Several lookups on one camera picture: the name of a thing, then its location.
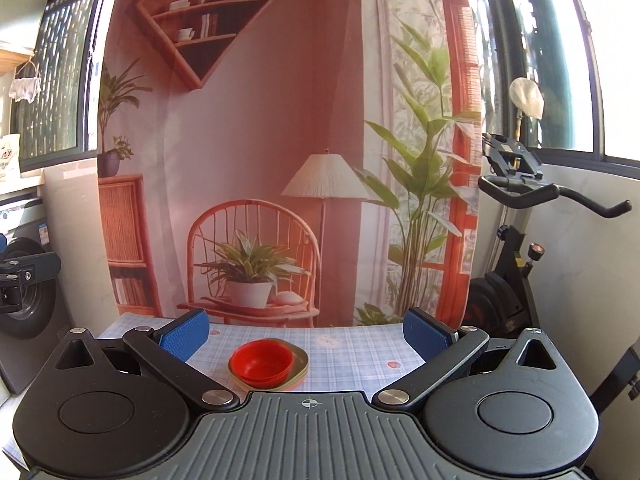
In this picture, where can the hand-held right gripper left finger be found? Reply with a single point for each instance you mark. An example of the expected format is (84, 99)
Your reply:
(182, 335)

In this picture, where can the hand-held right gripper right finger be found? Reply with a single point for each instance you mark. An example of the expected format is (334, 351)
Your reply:
(427, 332)

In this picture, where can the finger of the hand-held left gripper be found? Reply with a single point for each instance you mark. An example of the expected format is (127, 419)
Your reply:
(35, 266)

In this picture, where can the red bowl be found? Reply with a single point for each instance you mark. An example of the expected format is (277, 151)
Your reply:
(260, 357)

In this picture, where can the green bowl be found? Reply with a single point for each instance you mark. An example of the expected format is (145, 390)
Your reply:
(300, 360)

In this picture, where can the grey washing machine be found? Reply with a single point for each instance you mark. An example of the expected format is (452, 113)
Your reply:
(30, 340)

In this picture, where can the plaid tablecloth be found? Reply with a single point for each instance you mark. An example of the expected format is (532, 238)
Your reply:
(350, 355)

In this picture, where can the black exercise bike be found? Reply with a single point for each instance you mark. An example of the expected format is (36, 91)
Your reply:
(510, 270)

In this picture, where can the white printed bag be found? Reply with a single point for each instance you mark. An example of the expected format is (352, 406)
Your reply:
(9, 160)

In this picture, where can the white hanging cloth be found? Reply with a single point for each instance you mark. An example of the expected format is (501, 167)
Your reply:
(25, 88)

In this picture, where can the window with metal grille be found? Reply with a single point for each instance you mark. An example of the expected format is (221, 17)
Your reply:
(55, 75)

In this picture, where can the printed backdrop cloth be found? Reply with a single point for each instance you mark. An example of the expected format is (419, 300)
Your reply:
(280, 110)

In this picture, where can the white wrapped bundle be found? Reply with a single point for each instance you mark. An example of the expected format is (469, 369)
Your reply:
(526, 97)

